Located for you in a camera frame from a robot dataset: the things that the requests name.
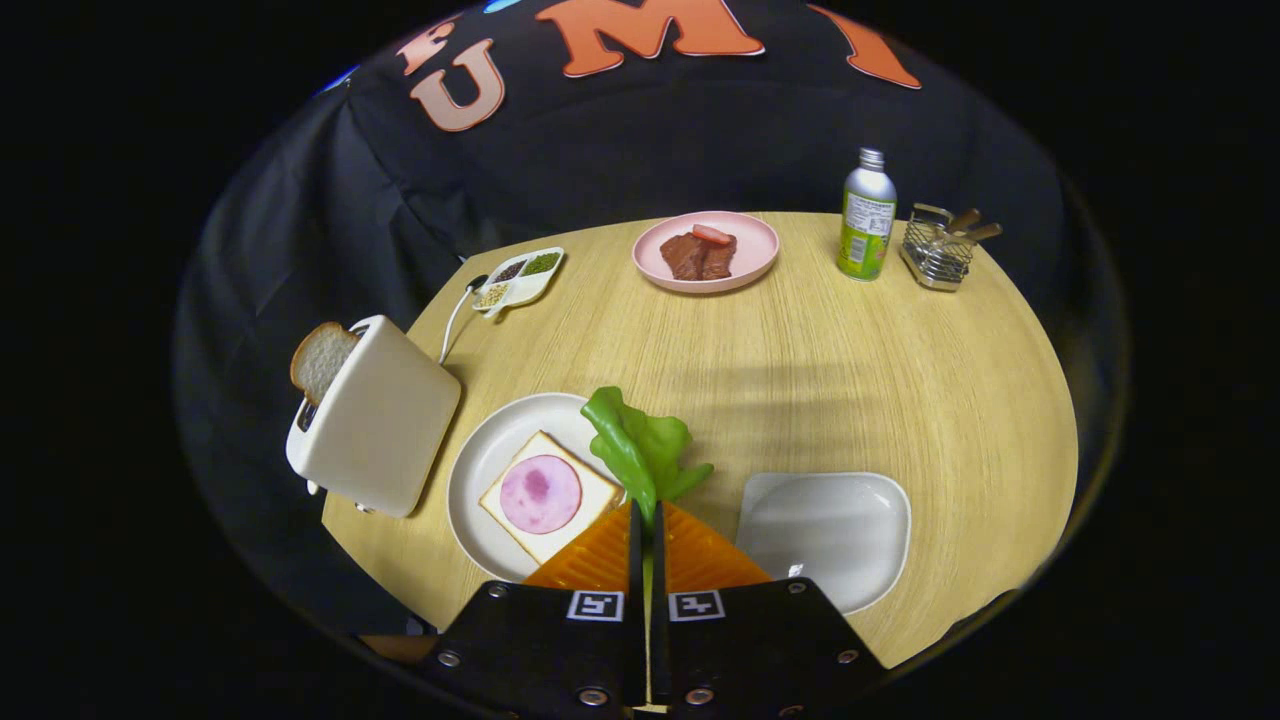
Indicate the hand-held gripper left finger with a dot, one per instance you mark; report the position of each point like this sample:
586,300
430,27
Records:
540,640

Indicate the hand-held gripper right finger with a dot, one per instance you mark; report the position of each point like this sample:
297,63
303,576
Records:
760,640

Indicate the green lettuce leaf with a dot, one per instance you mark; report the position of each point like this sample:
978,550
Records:
630,440

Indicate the toasted bread slice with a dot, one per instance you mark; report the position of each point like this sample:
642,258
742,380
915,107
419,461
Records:
320,360

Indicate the white square plate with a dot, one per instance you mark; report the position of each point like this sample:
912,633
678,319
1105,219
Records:
830,530

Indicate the pink ham slice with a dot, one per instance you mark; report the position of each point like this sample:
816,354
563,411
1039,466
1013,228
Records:
540,495

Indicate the white bread slice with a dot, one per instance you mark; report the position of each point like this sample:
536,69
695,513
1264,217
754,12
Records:
600,495

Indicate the white round plate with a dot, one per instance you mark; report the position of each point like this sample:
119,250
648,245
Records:
480,470

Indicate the white toaster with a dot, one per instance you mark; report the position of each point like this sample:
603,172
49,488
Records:
385,420

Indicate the white divided condiment dish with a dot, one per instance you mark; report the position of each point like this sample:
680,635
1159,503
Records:
527,285

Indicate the brown meat pieces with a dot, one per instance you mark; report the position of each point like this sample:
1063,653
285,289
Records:
690,258

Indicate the pink round plate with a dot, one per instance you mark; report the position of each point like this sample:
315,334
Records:
755,245

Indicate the red sausage slice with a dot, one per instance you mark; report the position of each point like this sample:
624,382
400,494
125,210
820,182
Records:
712,235

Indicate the silver bottle green label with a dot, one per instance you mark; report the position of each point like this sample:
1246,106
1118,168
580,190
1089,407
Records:
866,220

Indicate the black backdrop cloth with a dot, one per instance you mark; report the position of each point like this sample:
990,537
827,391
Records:
700,140

